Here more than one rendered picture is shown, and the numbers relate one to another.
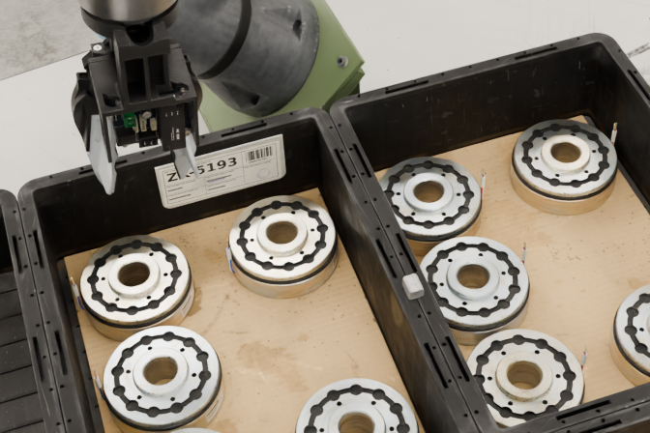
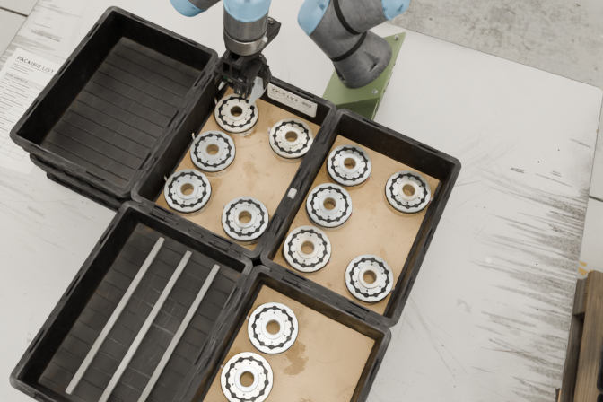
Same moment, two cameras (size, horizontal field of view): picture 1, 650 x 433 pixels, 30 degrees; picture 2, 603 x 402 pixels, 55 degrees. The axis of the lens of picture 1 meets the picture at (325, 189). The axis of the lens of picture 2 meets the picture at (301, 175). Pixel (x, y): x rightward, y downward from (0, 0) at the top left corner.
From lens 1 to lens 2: 0.51 m
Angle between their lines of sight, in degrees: 25
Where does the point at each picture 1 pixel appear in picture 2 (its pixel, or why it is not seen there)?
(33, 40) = not seen: outside the picture
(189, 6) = (329, 32)
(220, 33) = (337, 48)
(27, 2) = not seen: outside the picture
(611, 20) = (522, 150)
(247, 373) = (240, 170)
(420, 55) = (437, 103)
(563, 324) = (345, 242)
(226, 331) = (249, 152)
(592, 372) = (336, 265)
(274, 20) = (366, 57)
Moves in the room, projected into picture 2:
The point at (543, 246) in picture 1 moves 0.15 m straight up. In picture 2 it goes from (370, 213) to (381, 188)
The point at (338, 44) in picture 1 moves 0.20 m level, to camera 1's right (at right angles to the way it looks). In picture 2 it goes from (380, 83) to (447, 135)
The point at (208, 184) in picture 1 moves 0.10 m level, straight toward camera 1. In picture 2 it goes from (285, 100) to (261, 131)
